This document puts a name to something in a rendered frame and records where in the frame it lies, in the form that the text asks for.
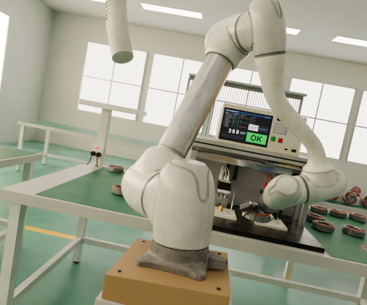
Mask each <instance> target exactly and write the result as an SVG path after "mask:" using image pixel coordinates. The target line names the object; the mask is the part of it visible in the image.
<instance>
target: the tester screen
mask: <svg viewBox="0 0 367 305"><path fill-rule="evenodd" d="M270 123H271V117H268V116H261V115H257V114H251V113H245V112H241V111H235V110H229V109H225V114H224V118H223V124H222V129H221V133H220V137H221V138H225V139H231V140H237V141H241V142H246V135H247V132H250V133H256V134H262V135H266V136H267V137H268V133H262V132H258V131H252V130H249V129H248V127H249V124H252V125H257V126H264V127H267V128H269V126H270ZM229 128H231V129H235V130H240V131H239V134H232V133H228V129H229ZM268 131H269V129H268ZM222 133H225V134H231V135H235V136H241V137H244V139H243V140H240V139H235V138H230V137H225V136H221V134H222ZM246 143H252V142H246ZM253 144H256V145H262V144H258V143H253ZM262 146H266V144H265V145H262Z"/></svg>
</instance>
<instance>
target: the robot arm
mask: <svg viewBox="0 0 367 305"><path fill-rule="evenodd" d="M286 43H287V35H286V22H285V16H284V13H283V9H282V6H281V4H280V2H279V0H252V2H251V3H250V6H249V10H248V11H246V12H245V13H239V14H236V15H232V16H230V17H227V18H225V19H223V20H221V21H219V22H217V23H216V24H214V25H213V26H212V27H211V28H210V30H209V31H208V33H207V35H206V36H205V60H204V62H203V64H202V65H201V67H200V69H199V71H198V72H197V74H196V77H195V78H194V80H193V82H192V84H191V85H190V87H189V89H188V91H187V93H186V95H185V97H184V98H183V100H182V102H181V103H180V105H179V107H178V109H177V111H176V113H175V115H174V116H173V118H172V120H171V122H170V124H169V126H168V128H167V129H166V131H165V133H164V135H163V136H162V138H161V140H160V142H159V144H158V146H152V147H151V148H148V149H147V150H146V151H145V152H144V153H143V154H142V155H141V157H140V158H139V159H138V160H137V161H136V163H135V164H134V165H132V166H131V167H129V168H128V169H127V171H126V172H125V174H124V176H123V178H122V182H121V191H122V195H123V196H124V199H125V201H126V202H127V203H128V205H129V206H130V207H131V208H132V209H133V210H135V211H136V212H137V213H139V214H140V215H142V216H144V217H146V218H148V219H149V220H150V222H151V224H152V225H153V238H152V241H151V248H150V249H149V250H148V251H147V252H146V253H145V254H143V255H141V256H139V257H137V258H136V263H135V265H136V266H140V267H149V268H152V269H157V270H160V271H164V272H169V273H172V274H177V275H181V276H185V277H188V278H192V279H194V280H196V281H204V280H205V278H206V272H207V270H208V269H221V270H226V266H227V263H228V261H227V259H226V258H223V257H220V256H218V255H216V253H214V252H212V251H209V242H210V237H211V231H212V227H213V220H214V210H215V201H216V190H215V184H214V179H213V175H212V173H211V170H210V169H209V168H208V167H207V165H206V164H204V163H202V162H199V161H197V160H191V159H186V156H187V154H188V152H189V150H190V148H191V146H192V144H193V142H194V141H195V139H196V137H197V135H198V133H199V131H200V129H201V127H202V125H203V123H204V121H205V119H206V118H207V115H208V114H209V112H210V110H211V108H212V106H213V104H214V102H215V101H216V99H217V97H218V95H219V93H220V91H221V89H222V87H223V85H224V83H225V81H226V79H227V77H228V75H229V74H230V72H231V71H233V70H235V69H236V68H237V67H238V66H239V65H240V64H241V63H242V61H243V60H244V59H245V58H246V57H248V56H249V54H250V53H252V52H253V53H254V60H255V63H256V66H257V70H258V73H259V77H260V83H261V86H262V90H263V94H264V96H265V99H266V102H267V104H268V105H269V107H270V108H271V110H272V112H273V113H274V114H275V115H276V116H277V117H278V119H279V120H280V121H281V122H282V123H283V124H284V125H285V126H286V127H287V128H288V129H289V130H290V131H291V132H292V133H293V134H294V135H295V136H296V137H297V139H298V140H299V141H300V142H301V143H302V144H303V145H304V147H305V148H306V150H307V152H308V162H307V164H306V165H305V166H304V167H303V169H302V172H301V173H300V175H296V176H291V175H288V174H284V175H279V176H277V177H275V178H273V179H272V180H271V181H270V182H269V183H268V184H267V186H266V188H265V190H264V192H263V194H262V195H261V196H260V200H259V201H258V202H256V203H254V202H253V200H250V201H248V202H246V203H242V204H240V209H239V210H240V211H242V216H244V215H245V214H246V213H247V212H248V211H262V212H264V213H266V214H269V215H270V219H269V222H270V221H271V220H273V219H275V220H277V218H278V217H279V218H282V213H283V209H285V208H290V207H293V206H296V205H301V204H304V203H317V202H322V201H326V200H330V199H332V198H335V197H338V196H339V195H341V194H342V193H344V192H345V190H346V187H347V185H348V181H347V178H346V176H345V175H344V173H343V172H341V171H339V170H338V169H334V167H333V166H332V165H330V164H329V163H328V161H327V158H326V153H325V150H324V147H323V145H322V143H321V141H320V139H319V138H318V137H317V135H316V134H315V133H314V131H313V130H312V129H311V128H310V127H309V126H308V124H307V123H306V122H305V121H304V120H303V119H302V117H301V116H300V115H299V113H298V112H297V111H296V110H295V109H294V108H293V106H292V105H291V104H290V102H289V101H288V99H287V98H286V95H285V92H284V89H283V77H284V70H285V61H286Z"/></svg>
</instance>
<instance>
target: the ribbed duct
mask: <svg viewBox="0 0 367 305"><path fill-rule="evenodd" d="M105 8H106V9H105V12H106V14H105V15H106V18H105V19H106V28H107V35H108V41H109V45H110V51H111V58H112V60H113V62H115V63H117V64H126V63H128V62H130V61H132V60H133V58H134V55H133V49H132V46H131V41H130V35H129V29H128V19H127V0H105Z"/></svg>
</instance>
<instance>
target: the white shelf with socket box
mask: <svg viewBox="0 0 367 305"><path fill-rule="evenodd" d="M79 104H81V105H87V106H91V107H97V108H102V112H101V119H100V124H99V131H98V137H97V142H96V145H95V144H94V145H92V146H91V153H90V160H91V158H92V157H94V160H93V163H91V166H95V167H100V168H103V167H105V165H104V158H105V151H106V147H107V140H108V133H109V129H110V122H111V115H112V111H119V112H123V113H128V114H135V115H139V116H147V112H146V111H141V110H137V109H133V108H127V107H121V106H117V105H111V104H107V103H101V102H95V101H91V100H85V99H79ZM89 163H90V161H89V162H88V163H87V165H88V164H89Z"/></svg>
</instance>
